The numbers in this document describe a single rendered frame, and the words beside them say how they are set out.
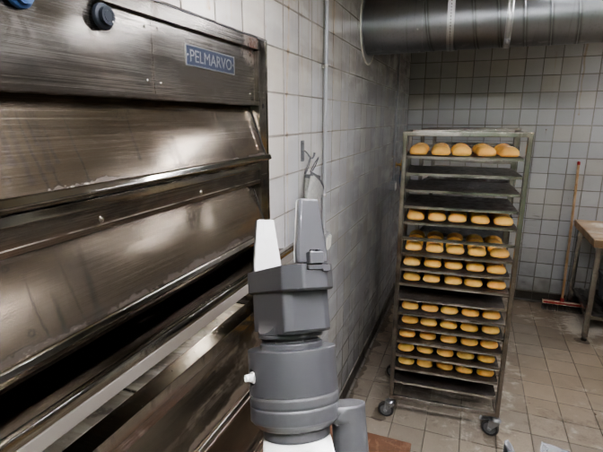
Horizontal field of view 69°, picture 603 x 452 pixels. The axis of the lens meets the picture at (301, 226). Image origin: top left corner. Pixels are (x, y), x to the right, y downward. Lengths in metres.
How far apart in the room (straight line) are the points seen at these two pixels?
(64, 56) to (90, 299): 0.45
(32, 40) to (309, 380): 0.72
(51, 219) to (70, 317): 0.18
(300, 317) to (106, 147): 0.65
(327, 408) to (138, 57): 0.86
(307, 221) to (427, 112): 4.51
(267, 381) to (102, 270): 0.63
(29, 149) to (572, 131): 4.61
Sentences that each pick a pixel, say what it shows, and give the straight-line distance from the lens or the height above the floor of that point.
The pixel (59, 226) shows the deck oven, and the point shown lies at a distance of 0.90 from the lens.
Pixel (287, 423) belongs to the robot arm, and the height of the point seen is 1.59.
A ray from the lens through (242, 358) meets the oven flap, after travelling 1.62.
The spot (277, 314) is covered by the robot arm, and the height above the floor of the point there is 1.67.
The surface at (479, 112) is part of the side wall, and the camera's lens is 4.87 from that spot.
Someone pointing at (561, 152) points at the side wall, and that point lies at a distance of 4.94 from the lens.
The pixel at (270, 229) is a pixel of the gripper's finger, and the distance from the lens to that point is 0.51.
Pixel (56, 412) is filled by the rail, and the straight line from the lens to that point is 0.79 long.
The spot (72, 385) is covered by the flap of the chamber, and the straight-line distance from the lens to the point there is 0.89.
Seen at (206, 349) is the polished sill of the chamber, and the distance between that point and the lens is 1.39.
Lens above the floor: 1.85
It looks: 14 degrees down
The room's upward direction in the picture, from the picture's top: straight up
